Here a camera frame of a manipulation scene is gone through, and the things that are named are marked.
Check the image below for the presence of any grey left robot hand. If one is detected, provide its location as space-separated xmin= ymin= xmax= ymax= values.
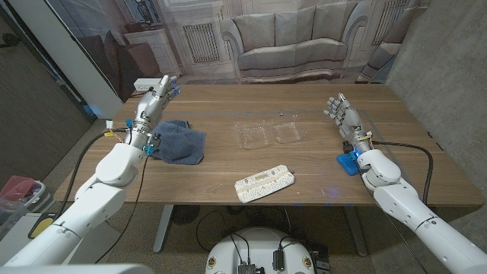
xmin=129 ymin=75 xmax=182 ymax=130

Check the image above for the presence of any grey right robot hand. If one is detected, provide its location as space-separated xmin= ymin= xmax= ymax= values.
xmin=323 ymin=93 xmax=372 ymax=142

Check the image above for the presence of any blue towel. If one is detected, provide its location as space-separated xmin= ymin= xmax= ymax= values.
xmin=151 ymin=119 xmax=207 ymax=166

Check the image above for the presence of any clear plastic clamshell container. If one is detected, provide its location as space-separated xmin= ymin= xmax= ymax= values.
xmin=271 ymin=116 xmax=306 ymax=145
xmin=234 ymin=120 xmax=272 ymax=150

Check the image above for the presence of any white patterned pen case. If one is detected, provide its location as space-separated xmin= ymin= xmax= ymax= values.
xmin=234 ymin=164 xmax=296 ymax=204

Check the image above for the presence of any white power strip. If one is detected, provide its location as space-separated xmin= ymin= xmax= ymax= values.
xmin=132 ymin=78 xmax=163 ymax=92

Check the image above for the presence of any blue flat plastic object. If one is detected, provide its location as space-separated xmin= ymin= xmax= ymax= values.
xmin=336 ymin=151 xmax=362 ymax=177

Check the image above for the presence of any printed living room backdrop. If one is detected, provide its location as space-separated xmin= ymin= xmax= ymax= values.
xmin=45 ymin=0 xmax=431 ymax=104

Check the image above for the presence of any black round floor fan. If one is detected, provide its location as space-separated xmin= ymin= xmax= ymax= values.
xmin=170 ymin=205 xmax=201 ymax=225

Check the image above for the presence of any grey metal table leg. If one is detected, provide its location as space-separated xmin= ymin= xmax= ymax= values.
xmin=152 ymin=204 xmax=175 ymax=254
xmin=344 ymin=206 xmax=369 ymax=258

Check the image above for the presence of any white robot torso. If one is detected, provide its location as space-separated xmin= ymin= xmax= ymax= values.
xmin=204 ymin=227 xmax=317 ymax=274

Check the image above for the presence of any storage bin with red lid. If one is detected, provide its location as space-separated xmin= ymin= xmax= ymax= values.
xmin=0 ymin=174 xmax=53 ymax=225

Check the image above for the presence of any yellow and black device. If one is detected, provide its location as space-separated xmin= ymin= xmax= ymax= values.
xmin=27 ymin=212 xmax=58 ymax=240

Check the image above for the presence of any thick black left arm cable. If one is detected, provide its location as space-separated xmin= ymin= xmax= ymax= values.
xmin=53 ymin=128 xmax=129 ymax=224

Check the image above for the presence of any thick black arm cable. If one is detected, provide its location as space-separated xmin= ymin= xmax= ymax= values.
xmin=371 ymin=140 xmax=434 ymax=206
xmin=53 ymin=128 xmax=129 ymax=224

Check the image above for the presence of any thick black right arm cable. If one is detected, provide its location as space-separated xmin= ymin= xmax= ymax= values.
xmin=371 ymin=140 xmax=434 ymax=206

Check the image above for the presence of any thin black cable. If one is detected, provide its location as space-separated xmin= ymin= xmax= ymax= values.
xmin=94 ymin=155 xmax=149 ymax=264

